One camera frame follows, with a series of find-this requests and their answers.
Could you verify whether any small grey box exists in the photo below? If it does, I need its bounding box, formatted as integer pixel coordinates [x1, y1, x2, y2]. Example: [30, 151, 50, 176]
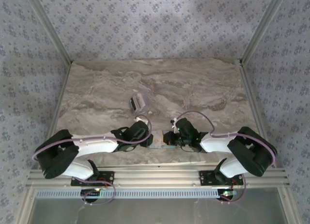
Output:
[129, 93, 149, 114]

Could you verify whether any white credit card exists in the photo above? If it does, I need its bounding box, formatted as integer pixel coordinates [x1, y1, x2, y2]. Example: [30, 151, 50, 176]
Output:
[136, 94, 146, 108]

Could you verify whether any aluminium table side rail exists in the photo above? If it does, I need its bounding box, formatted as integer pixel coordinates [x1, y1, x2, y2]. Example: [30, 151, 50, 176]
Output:
[237, 60, 277, 168]
[46, 61, 74, 173]

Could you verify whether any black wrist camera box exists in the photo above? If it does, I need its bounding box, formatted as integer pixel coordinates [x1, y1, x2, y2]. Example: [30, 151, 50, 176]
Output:
[174, 117, 199, 140]
[125, 122, 150, 142]

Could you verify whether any aluminium lower frame beam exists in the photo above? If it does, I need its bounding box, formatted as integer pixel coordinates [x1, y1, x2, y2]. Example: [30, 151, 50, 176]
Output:
[14, 187, 37, 224]
[278, 187, 302, 224]

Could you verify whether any aluminium mounting rail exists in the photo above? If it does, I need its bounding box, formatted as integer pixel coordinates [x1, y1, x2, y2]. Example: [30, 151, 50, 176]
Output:
[25, 160, 290, 189]

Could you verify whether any grey card holder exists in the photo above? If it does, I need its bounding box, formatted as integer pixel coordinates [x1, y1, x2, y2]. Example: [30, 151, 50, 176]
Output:
[149, 129, 180, 151]

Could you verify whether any aluminium corner post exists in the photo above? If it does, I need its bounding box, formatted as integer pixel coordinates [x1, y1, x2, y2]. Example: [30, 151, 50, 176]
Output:
[24, 0, 73, 64]
[241, 0, 290, 64]

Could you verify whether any grey slotted cable duct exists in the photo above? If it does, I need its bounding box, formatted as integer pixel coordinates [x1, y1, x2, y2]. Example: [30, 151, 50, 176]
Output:
[36, 188, 237, 200]

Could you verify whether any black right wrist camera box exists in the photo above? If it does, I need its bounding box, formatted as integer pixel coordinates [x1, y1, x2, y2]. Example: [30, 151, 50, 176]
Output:
[174, 117, 199, 140]

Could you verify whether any black controller board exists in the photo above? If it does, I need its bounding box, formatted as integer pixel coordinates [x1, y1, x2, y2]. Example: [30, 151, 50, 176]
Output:
[217, 189, 237, 202]
[81, 189, 101, 201]

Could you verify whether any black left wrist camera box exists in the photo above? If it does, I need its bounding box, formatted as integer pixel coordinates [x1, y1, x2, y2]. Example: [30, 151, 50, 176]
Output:
[125, 122, 150, 142]

